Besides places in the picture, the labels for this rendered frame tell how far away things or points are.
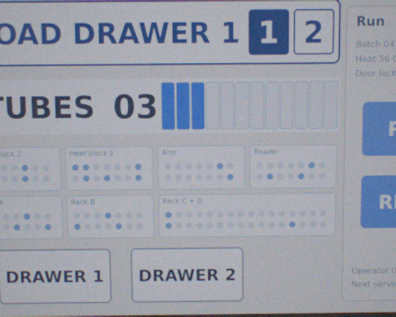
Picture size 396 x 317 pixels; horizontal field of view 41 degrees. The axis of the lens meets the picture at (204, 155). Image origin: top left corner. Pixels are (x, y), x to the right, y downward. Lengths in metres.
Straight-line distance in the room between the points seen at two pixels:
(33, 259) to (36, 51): 0.17
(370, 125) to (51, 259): 0.28
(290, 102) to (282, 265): 0.13
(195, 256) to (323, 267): 0.11
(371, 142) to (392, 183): 0.04
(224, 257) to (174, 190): 0.07
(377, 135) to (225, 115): 0.12
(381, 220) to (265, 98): 0.14
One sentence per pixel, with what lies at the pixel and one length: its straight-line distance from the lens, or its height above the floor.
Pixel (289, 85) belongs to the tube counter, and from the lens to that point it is 0.44.
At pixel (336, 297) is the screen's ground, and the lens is 0.47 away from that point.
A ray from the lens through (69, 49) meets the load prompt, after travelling 0.44.
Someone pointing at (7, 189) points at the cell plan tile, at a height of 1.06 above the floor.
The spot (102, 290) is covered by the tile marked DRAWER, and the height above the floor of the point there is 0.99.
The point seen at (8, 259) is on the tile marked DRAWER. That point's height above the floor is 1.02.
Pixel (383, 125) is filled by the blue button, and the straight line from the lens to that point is 0.46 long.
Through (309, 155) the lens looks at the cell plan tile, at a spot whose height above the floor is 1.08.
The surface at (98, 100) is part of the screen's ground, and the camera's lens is 0.44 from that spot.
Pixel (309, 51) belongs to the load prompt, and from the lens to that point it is 0.44.
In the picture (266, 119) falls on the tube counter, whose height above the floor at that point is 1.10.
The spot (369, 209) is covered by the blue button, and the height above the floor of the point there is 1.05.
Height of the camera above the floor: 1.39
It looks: 46 degrees down
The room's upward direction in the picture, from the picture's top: straight up
